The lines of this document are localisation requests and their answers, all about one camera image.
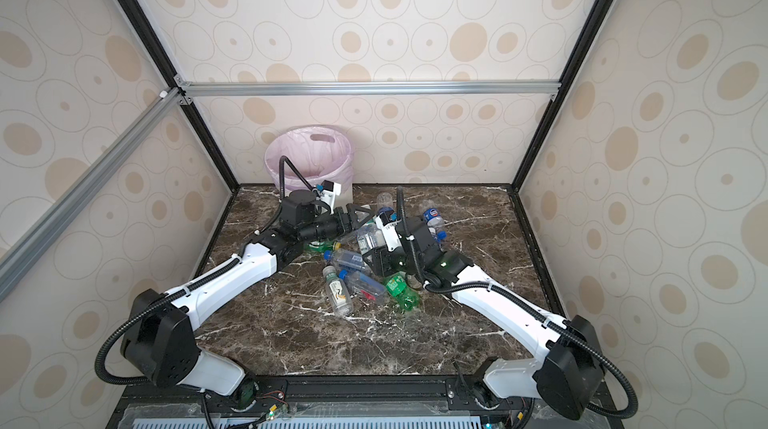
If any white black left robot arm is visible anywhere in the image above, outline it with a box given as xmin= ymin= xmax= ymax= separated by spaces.
xmin=94 ymin=184 xmax=373 ymax=396

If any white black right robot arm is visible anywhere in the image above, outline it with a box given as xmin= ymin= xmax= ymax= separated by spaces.
xmin=383 ymin=188 xmax=639 ymax=420

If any white ribbed waste bin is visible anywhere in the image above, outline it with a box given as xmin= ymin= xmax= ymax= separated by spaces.
xmin=336 ymin=181 xmax=354 ymax=206

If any green bottle near bin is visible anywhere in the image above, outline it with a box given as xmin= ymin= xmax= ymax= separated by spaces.
xmin=304 ymin=241 xmax=338 ymax=254

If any pink bin liner bag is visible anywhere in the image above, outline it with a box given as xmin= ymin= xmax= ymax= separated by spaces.
xmin=264 ymin=126 xmax=354 ymax=187

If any green bottle yellow cap front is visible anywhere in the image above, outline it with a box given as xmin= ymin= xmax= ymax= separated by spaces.
xmin=384 ymin=273 xmax=421 ymax=312

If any clear bottle pink label blue cap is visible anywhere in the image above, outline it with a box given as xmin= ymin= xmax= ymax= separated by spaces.
xmin=339 ymin=269 xmax=388 ymax=304

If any clear bottle barcode blue cap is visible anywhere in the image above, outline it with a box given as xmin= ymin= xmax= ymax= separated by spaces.
xmin=323 ymin=249 xmax=372 ymax=275

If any crane label white cap bottle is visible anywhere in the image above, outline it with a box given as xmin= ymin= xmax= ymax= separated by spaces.
xmin=323 ymin=266 xmax=354 ymax=317

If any small Pepsi label bottle back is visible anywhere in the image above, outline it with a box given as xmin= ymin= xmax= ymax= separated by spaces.
xmin=423 ymin=205 xmax=446 ymax=236

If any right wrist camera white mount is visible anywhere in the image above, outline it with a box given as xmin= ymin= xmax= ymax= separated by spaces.
xmin=375 ymin=214 xmax=404 ymax=253

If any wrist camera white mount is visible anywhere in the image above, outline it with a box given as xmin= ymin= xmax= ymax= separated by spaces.
xmin=316 ymin=180 xmax=342 ymax=212
xmin=375 ymin=214 xmax=404 ymax=253

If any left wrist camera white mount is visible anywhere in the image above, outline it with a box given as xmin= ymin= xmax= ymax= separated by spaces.
xmin=316 ymin=180 xmax=342 ymax=212

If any aluminium rail back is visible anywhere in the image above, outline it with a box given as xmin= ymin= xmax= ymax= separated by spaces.
xmin=181 ymin=80 xmax=561 ymax=97

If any aluminium rail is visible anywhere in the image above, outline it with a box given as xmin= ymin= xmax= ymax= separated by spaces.
xmin=1 ymin=88 xmax=182 ymax=299
xmin=181 ymin=80 xmax=561 ymax=97

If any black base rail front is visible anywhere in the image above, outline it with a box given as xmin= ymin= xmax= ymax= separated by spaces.
xmin=107 ymin=374 xmax=620 ymax=428

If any aluminium rail left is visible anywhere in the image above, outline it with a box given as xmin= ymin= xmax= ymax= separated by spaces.
xmin=1 ymin=88 xmax=182 ymax=299

